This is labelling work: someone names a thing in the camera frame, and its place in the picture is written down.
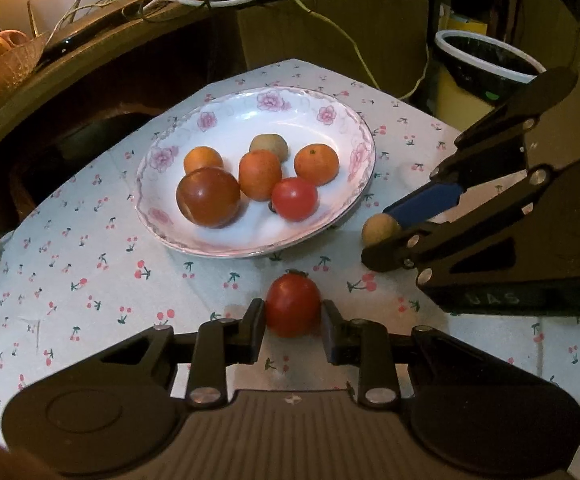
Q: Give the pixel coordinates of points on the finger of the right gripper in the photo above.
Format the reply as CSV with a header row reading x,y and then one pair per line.
x,y
490,149
429,241

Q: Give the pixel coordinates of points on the small red tomato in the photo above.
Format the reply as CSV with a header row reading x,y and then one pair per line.
x,y
294,199

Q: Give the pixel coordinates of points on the white rimmed waste bin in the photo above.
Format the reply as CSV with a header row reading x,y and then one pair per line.
x,y
485,67

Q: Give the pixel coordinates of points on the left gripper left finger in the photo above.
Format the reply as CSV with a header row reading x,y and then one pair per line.
x,y
220,344

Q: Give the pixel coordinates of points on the orange mandarin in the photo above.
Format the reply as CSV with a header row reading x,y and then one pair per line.
x,y
317,163
259,172
202,157

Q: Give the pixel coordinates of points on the brown kiwi fruit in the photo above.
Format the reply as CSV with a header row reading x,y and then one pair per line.
x,y
273,143
377,228

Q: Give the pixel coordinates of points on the glass fruit bowl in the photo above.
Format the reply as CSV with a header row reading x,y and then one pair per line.
x,y
17,64

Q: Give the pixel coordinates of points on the large dark red tomato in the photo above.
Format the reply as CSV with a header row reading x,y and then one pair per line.
x,y
209,197

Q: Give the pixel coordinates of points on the red apple in bowl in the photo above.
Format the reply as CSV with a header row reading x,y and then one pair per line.
x,y
14,38

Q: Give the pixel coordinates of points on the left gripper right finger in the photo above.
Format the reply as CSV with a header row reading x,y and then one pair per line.
x,y
365,345

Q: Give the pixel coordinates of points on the white floral plate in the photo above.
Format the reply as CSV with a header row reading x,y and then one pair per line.
x,y
228,125

